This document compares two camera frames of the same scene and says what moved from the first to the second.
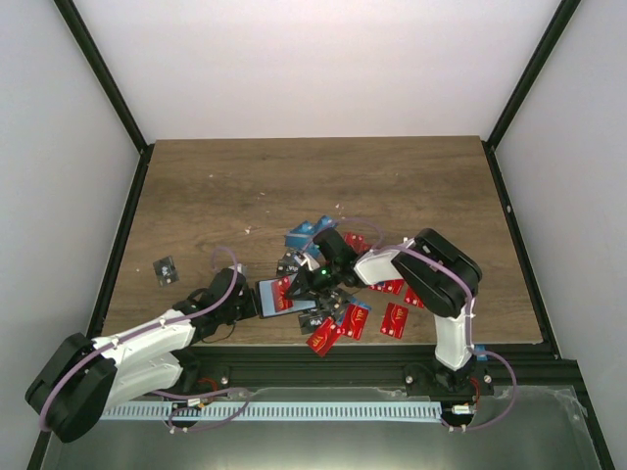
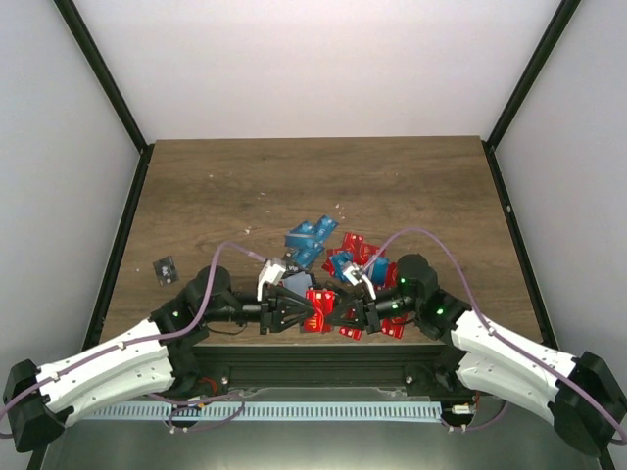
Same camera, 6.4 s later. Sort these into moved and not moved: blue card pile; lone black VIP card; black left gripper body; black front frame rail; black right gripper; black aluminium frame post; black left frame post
Moved: black right gripper; black left gripper body
Not moved: black left frame post; lone black VIP card; blue card pile; black aluminium frame post; black front frame rail
